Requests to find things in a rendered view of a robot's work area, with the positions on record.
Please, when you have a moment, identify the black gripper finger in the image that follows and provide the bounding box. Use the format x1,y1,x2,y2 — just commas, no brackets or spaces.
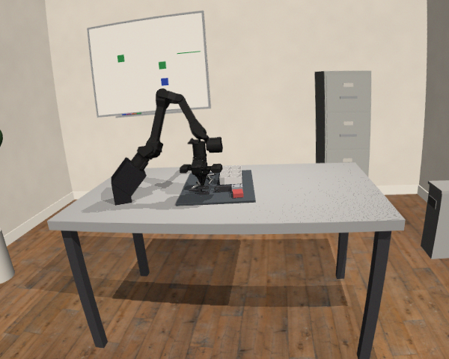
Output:
201,171,210,185
192,173,202,185

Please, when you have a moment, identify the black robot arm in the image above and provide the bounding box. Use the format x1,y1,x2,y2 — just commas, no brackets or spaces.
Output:
129,88,223,174

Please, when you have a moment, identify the red block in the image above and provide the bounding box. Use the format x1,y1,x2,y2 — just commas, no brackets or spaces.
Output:
232,188,243,198

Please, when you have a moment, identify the dark grey flat bar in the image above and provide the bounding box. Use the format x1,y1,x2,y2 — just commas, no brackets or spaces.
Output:
214,185,232,192

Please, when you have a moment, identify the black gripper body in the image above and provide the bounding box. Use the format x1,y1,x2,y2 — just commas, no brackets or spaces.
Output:
180,153,222,174

